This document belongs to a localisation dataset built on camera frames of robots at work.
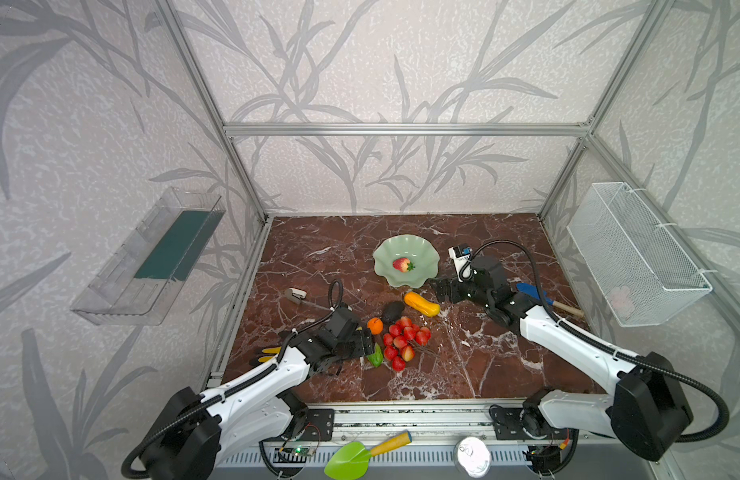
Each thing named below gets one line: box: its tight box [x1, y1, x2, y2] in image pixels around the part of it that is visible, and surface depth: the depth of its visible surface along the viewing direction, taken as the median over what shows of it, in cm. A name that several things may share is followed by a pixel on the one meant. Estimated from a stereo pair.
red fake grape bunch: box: [383, 316, 431, 372], surface depth 84 cm
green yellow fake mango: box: [367, 342, 383, 368], surface depth 84 cm
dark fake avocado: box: [382, 300, 405, 325], surface depth 93 cm
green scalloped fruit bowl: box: [373, 234, 440, 288], surface depth 107 cm
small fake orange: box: [367, 317, 383, 336], surface depth 90 cm
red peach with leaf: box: [392, 257, 415, 273], surface depth 104 cm
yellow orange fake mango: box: [404, 292, 441, 317], surface depth 95 cm
